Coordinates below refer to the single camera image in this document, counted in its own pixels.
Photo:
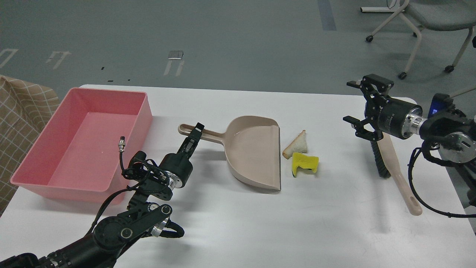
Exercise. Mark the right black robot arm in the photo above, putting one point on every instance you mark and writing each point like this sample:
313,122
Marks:
448,137

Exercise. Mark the metal floor plate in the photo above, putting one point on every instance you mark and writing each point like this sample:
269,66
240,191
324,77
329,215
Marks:
175,55

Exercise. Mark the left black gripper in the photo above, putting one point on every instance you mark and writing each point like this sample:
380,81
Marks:
179,164

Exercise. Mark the beige checkered cloth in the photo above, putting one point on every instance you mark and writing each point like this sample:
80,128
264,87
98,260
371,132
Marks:
25,109

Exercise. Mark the beige hand brush black bristles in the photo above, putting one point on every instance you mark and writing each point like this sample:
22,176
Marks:
388,166

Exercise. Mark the pink plastic bin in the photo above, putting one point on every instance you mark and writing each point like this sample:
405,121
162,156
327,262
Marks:
76,156

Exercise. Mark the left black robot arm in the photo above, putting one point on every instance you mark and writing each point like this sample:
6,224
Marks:
111,237

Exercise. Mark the yellow sponge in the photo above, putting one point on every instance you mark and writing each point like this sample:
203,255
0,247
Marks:
304,161

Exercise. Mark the bread slice piece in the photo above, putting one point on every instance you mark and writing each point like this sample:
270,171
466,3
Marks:
298,145

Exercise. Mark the beige plastic dustpan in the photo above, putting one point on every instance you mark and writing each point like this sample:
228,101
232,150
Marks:
252,149

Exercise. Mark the grey office chair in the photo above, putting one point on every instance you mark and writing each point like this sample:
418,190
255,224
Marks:
437,16

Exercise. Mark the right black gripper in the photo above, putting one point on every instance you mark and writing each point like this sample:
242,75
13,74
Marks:
385,114

